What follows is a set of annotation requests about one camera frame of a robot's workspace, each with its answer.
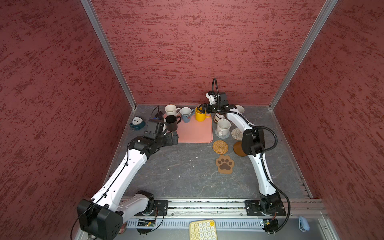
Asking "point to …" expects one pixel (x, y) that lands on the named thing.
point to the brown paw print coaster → (225, 164)
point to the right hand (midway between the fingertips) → (202, 109)
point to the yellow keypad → (202, 230)
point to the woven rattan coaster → (220, 147)
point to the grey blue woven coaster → (222, 136)
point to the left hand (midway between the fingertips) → (170, 140)
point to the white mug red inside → (218, 116)
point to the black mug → (172, 121)
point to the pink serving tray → (196, 131)
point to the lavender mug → (240, 109)
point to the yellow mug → (200, 116)
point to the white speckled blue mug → (186, 113)
